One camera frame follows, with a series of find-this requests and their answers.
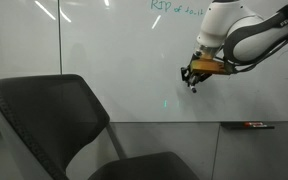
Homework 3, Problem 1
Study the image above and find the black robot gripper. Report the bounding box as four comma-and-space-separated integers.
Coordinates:
180, 67, 211, 86

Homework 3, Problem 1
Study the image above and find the purple whiteboard marker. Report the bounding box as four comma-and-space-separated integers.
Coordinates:
189, 85, 197, 93

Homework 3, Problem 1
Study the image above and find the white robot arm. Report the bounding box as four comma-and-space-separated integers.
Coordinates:
181, 0, 288, 88

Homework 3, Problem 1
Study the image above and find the black marker tray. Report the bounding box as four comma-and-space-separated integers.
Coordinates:
221, 122, 275, 130

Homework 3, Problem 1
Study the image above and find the red whiteboard marker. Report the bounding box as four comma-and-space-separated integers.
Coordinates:
244, 122, 267, 128

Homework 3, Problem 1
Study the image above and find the black mesh office chair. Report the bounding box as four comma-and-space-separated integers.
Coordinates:
0, 74, 200, 180

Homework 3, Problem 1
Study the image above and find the large white whiteboard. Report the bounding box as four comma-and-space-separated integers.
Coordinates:
0, 0, 288, 122

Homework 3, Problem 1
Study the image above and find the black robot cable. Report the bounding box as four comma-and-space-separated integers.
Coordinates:
213, 33, 288, 74

